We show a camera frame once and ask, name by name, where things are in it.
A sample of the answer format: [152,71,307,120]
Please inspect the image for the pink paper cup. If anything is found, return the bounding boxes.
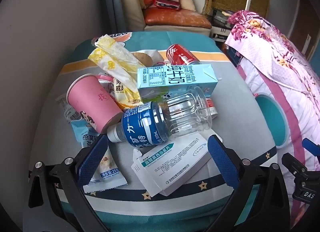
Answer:
[65,74,123,134]

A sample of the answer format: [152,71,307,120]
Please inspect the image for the pink floral quilt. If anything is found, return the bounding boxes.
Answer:
[224,10,320,175]

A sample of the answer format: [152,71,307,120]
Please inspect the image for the white blue snack packet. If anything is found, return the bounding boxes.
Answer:
[82,147,128,194]

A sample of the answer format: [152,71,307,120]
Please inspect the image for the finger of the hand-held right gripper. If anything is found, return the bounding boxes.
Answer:
[302,138,320,157]
[282,153,310,173]

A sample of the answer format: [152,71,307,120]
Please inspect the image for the clear barcode wrapper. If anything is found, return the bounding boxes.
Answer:
[55,94,83,125]

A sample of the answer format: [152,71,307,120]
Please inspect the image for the white medicine box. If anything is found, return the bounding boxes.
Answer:
[131,132,223,197]

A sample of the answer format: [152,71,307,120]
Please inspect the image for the orange seat cushion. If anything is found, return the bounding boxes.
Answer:
[144,8,212,29]

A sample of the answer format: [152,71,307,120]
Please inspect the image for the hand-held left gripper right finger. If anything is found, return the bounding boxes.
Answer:
[207,134,292,232]

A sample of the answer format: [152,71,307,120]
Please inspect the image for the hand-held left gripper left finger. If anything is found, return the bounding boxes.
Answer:
[27,134,110,232]

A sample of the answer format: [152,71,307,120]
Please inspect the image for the light blue snack packet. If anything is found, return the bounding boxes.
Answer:
[71,119,100,148]

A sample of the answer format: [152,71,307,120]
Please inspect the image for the beige pillow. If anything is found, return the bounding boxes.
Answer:
[179,0,197,11]

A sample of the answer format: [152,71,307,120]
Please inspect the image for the brown crumpled wrapper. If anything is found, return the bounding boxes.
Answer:
[131,50,160,69]

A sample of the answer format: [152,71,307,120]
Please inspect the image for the clear bottle with blue label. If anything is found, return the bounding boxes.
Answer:
[107,87,213,149]

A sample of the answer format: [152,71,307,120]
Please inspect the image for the white yellow print napkin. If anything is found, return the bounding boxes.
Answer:
[88,35,142,104]

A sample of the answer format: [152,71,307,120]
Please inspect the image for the teal round bin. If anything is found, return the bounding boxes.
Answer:
[255,94,290,149]

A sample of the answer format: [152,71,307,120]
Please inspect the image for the cream sofa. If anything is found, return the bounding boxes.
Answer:
[120,0,213,36]

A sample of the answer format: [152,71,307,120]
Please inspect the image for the small red white bottle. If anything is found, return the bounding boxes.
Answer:
[206,98,219,119]

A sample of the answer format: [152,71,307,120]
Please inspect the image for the black media devices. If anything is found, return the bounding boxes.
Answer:
[211,8,235,40]

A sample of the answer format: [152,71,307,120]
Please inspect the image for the red soda can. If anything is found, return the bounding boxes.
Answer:
[166,44,200,65]

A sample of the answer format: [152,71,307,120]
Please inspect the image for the light blue milk carton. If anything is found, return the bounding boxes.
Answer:
[137,64,218,104]

